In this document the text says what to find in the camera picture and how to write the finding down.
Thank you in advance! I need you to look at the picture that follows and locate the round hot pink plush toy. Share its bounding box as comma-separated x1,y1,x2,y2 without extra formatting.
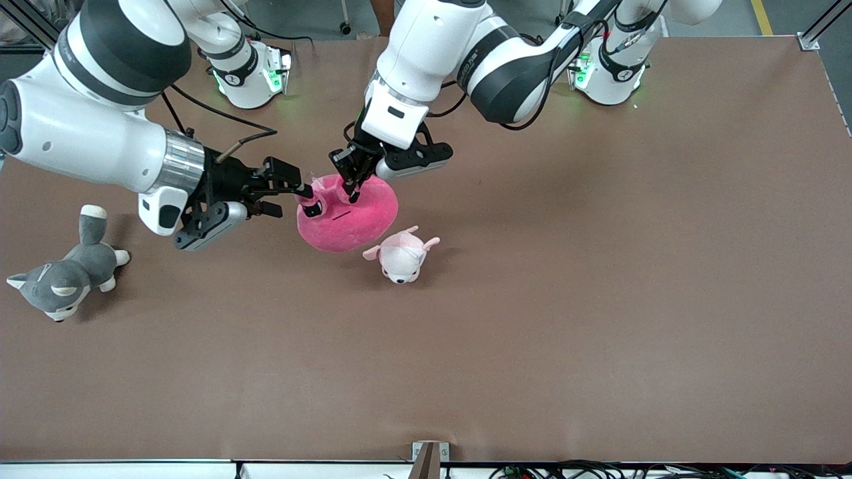
296,173,399,254

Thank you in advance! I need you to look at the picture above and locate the pale pink white plush toy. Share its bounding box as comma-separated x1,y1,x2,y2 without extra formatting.
362,226,441,285

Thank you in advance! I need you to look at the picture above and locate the grey white husky plush toy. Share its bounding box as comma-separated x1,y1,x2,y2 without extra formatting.
6,204,130,323

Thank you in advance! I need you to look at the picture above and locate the person's bare leg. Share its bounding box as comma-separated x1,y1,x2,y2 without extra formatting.
371,0,398,38

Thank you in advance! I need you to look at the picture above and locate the brown table cover sheet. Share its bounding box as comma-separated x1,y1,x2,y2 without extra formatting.
0,35,852,465

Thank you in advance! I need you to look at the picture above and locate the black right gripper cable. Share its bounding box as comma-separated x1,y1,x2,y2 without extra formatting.
160,83,278,165

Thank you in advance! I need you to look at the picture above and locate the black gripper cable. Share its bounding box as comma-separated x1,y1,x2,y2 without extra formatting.
343,0,670,157
160,83,278,165

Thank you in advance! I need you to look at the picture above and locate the black right base cable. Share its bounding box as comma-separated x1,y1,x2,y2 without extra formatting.
220,0,315,49

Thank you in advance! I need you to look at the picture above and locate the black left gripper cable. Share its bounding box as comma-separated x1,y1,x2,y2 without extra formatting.
343,0,670,157

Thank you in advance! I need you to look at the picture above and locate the aluminium frame profile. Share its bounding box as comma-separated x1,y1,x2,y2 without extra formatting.
799,0,852,51
0,0,54,49

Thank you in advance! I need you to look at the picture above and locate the grey metal table bracket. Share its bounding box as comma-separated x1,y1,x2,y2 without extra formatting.
411,441,450,479

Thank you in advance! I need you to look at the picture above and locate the white table edge rail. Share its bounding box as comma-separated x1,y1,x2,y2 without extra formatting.
0,459,852,479

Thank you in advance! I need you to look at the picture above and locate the black tangled cable bundle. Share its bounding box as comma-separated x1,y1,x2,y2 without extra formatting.
489,460,852,479

